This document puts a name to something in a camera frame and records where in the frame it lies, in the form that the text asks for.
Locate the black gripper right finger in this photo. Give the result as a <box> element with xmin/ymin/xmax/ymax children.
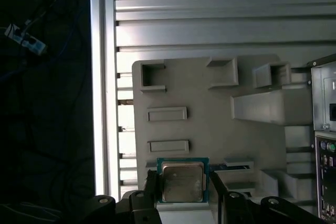
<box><xmin>209</xmin><ymin>171</ymin><xmax>325</xmax><ymax>224</ymax></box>

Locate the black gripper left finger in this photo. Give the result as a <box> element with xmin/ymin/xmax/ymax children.
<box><xmin>90</xmin><ymin>169</ymin><xmax>162</xmax><ymax>224</ymax></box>

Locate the silver green CPU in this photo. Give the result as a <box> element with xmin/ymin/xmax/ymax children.
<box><xmin>156</xmin><ymin>157</ymin><xmax>210</xmax><ymax>204</ymax></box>

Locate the grey parts rack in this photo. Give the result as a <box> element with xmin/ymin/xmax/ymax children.
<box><xmin>132</xmin><ymin>54</ymin><xmax>315</xmax><ymax>224</ymax></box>

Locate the black grey PC case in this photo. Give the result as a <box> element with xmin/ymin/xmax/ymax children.
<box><xmin>306</xmin><ymin>52</ymin><xmax>336</xmax><ymax>224</ymax></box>

